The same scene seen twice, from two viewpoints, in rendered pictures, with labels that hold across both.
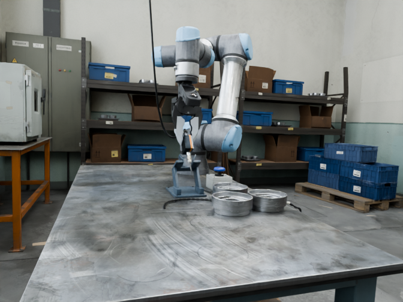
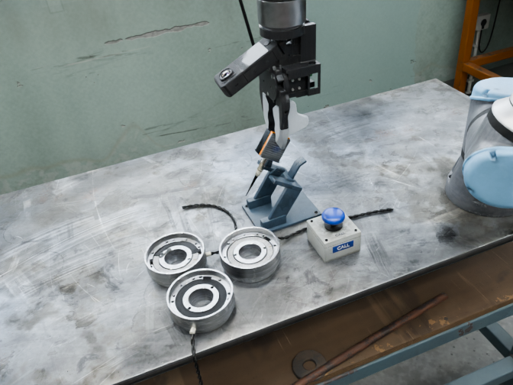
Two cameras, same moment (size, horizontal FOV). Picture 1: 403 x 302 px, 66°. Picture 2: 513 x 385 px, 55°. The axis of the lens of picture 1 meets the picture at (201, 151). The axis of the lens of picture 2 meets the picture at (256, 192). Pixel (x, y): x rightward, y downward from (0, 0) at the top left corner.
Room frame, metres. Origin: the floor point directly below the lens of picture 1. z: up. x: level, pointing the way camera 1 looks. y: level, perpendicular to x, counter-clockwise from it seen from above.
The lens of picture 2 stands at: (0.95, -0.71, 1.41)
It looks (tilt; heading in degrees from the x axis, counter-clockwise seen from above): 36 degrees down; 91
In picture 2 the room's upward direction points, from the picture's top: 7 degrees counter-clockwise
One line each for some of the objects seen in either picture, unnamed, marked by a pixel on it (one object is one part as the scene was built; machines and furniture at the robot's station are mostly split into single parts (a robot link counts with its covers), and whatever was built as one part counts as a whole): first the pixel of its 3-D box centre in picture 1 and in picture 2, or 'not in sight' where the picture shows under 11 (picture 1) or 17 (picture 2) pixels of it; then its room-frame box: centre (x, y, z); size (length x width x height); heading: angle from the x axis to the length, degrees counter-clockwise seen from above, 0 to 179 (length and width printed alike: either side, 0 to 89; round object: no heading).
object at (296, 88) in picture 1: (282, 88); not in sight; (5.08, -1.26, 1.61); 0.52 x 0.38 x 0.22; 111
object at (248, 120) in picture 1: (251, 118); not in sight; (4.92, -0.76, 1.11); 0.52 x 0.38 x 0.22; 108
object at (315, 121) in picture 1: (315, 117); not in sight; (5.27, -1.88, 1.19); 0.45 x 0.40 x 0.37; 103
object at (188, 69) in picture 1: (186, 71); (280, 10); (1.01, 0.06, 1.18); 0.08 x 0.08 x 0.05
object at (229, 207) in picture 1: (231, 203); (176, 260); (0.79, -0.08, 0.82); 0.10 x 0.10 x 0.04
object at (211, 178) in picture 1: (218, 181); (336, 234); (1.08, -0.06, 0.82); 0.08 x 0.07 x 0.05; 18
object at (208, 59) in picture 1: (195, 54); not in sight; (1.11, 0.03, 1.26); 0.11 x 0.11 x 0.08; 66
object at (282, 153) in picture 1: (280, 147); not in sight; (5.08, -1.28, 0.67); 0.52 x 0.43 x 0.43; 108
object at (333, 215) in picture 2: (219, 174); (333, 223); (1.07, -0.06, 0.85); 0.04 x 0.04 x 0.05
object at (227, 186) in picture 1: (229, 192); (250, 254); (0.92, -0.09, 0.82); 0.10 x 0.10 x 0.04
